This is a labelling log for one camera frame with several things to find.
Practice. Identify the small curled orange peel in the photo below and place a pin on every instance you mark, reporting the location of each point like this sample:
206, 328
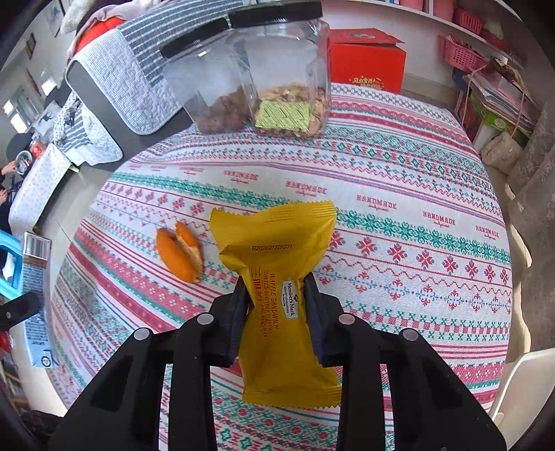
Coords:
187, 236

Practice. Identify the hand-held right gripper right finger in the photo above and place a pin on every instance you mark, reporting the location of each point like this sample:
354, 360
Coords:
313, 312

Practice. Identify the long pink basket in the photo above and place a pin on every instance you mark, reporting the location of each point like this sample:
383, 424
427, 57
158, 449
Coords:
462, 52

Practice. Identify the stack of papers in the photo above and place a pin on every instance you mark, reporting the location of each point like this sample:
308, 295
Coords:
503, 95

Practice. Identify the red cardboard box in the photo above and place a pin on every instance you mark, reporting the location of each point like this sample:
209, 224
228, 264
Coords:
368, 60

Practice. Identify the pink mesh basket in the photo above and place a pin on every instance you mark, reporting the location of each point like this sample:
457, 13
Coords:
468, 21

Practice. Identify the blue drink carton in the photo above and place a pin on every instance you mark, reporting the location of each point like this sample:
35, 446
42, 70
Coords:
37, 295

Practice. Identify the striped quilted sofa cover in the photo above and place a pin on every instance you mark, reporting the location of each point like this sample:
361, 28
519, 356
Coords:
130, 73

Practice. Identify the patterned red green tablecloth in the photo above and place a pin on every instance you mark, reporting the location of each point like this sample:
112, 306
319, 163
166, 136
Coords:
390, 182

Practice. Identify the plastic jar of brown nuts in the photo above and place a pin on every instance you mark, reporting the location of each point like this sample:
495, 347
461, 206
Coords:
203, 78

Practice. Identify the yellow snack packet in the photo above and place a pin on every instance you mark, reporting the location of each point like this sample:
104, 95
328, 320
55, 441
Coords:
269, 243

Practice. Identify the table with white dotted cloth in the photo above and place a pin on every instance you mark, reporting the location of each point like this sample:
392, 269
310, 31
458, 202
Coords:
39, 182

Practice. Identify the white chair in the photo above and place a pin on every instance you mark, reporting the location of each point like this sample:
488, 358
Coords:
524, 377

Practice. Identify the red cloth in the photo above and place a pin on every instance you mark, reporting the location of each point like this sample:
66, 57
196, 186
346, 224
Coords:
99, 30

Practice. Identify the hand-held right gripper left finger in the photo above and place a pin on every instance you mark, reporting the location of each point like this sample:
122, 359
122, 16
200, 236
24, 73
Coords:
240, 312

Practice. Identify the plastic jar with gold label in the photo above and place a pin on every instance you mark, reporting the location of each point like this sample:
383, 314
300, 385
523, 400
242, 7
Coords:
282, 52

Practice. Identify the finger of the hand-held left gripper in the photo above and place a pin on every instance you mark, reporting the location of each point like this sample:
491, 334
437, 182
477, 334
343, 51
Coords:
17, 308

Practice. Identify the lace curtain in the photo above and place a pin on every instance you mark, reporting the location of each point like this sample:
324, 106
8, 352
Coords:
535, 217

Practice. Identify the striped quilted seat cover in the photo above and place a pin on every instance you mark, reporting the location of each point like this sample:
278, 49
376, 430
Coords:
91, 138

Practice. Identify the blue plastic stool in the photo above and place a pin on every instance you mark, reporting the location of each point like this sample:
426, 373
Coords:
11, 264

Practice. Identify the white bag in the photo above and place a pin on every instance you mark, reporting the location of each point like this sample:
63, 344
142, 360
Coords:
501, 151

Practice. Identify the large orange peel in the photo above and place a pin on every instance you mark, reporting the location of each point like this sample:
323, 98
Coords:
167, 249

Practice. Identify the white shelf unit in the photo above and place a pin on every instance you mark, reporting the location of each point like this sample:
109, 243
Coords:
433, 17

